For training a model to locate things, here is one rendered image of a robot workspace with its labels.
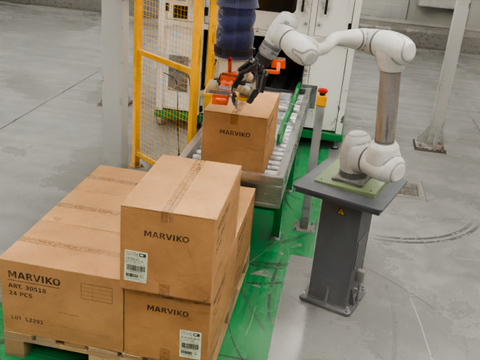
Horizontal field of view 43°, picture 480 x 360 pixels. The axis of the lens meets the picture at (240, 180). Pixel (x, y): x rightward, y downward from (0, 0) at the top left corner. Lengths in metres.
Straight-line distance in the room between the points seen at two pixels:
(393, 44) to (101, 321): 1.85
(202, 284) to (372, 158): 1.14
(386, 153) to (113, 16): 2.25
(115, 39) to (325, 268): 2.19
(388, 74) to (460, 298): 1.64
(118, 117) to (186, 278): 2.29
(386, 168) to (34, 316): 1.84
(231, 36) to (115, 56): 1.35
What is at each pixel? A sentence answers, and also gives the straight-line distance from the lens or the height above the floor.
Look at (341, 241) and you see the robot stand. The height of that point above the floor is 0.44.
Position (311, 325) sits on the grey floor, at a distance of 3.54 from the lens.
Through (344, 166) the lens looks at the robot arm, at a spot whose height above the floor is 0.86.
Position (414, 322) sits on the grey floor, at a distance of 3.76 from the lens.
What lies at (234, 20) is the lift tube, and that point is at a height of 1.53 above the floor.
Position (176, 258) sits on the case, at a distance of 2.57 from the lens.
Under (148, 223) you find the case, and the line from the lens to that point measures 2.53.
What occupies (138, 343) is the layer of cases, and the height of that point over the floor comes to 0.22.
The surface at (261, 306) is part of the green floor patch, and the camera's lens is 3.62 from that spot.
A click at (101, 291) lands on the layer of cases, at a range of 2.86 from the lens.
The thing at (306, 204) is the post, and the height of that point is 0.20.
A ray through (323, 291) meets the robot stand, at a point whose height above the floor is 0.08.
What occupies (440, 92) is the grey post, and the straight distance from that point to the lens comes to 6.52.
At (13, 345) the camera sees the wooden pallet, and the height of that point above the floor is 0.07.
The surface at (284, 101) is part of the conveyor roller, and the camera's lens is 5.62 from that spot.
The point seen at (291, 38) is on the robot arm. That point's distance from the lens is 2.66.
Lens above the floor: 2.06
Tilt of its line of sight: 23 degrees down
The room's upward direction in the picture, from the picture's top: 5 degrees clockwise
